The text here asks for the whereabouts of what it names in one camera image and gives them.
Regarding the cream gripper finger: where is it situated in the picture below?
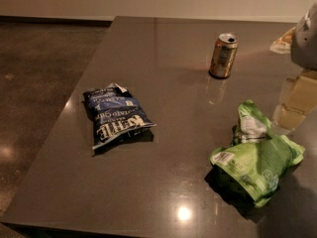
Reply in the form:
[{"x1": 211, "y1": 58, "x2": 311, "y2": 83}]
[
  {"x1": 272, "y1": 69, "x2": 317, "y2": 131},
  {"x1": 269, "y1": 28, "x2": 295, "y2": 55}
]

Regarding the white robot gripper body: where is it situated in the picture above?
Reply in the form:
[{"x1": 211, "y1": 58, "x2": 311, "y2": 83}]
[{"x1": 291, "y1": 3, "x2": 317, "y2": 69}]

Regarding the green chip bag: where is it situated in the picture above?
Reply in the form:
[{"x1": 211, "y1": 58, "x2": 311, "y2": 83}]
[{"x1": 210, "y1": 100, "x2": 305, "y2": 207}]

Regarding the blue Kettle chip bag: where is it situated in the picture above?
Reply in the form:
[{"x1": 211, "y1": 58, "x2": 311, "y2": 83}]
[{"x1": 82, "y1": 83, "x2": 155, "y2": 151}]

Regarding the orange soda can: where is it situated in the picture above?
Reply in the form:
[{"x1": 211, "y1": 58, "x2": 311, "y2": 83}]
[{"x1": 209, "y1": 33, "x2": 238, "y2": 79}]

